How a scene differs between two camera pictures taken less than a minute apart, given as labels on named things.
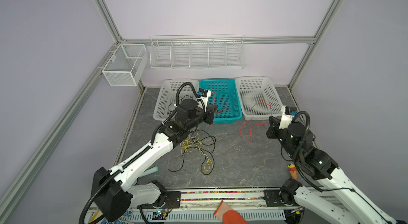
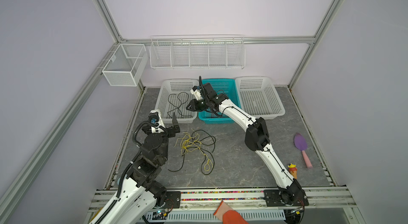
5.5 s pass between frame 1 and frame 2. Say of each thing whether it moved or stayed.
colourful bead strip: stayed
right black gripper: moved
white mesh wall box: stayed
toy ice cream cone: stayed
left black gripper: moved
